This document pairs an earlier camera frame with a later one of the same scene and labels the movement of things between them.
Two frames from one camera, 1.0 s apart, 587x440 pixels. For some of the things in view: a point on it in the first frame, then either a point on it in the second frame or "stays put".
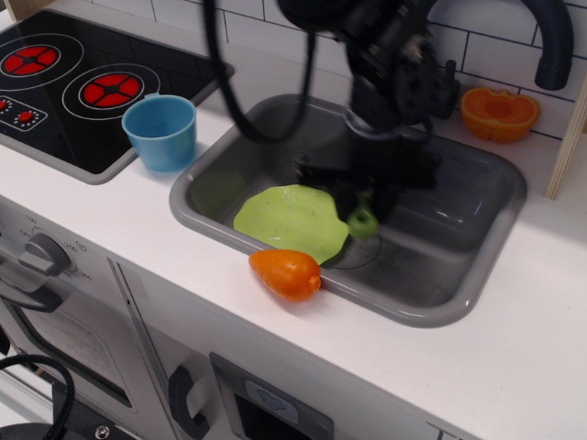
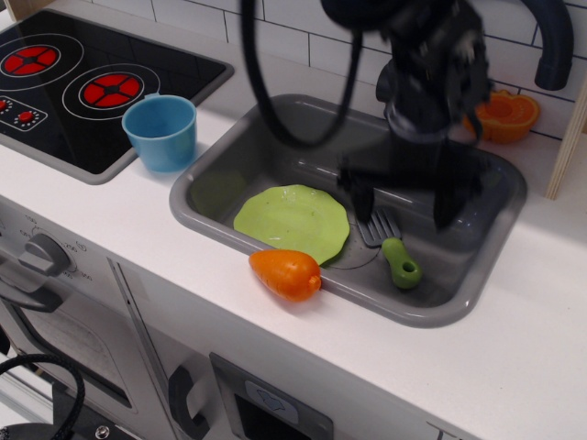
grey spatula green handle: x=363 y=222 -> x=404 y=273
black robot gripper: x=390 y=163 -> x=419 y=156
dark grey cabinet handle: x=180 y=384 stays put
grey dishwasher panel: x=254 y=408 stays put
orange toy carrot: x=288 y=275 stays put
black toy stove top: x=66 y=82 stays put
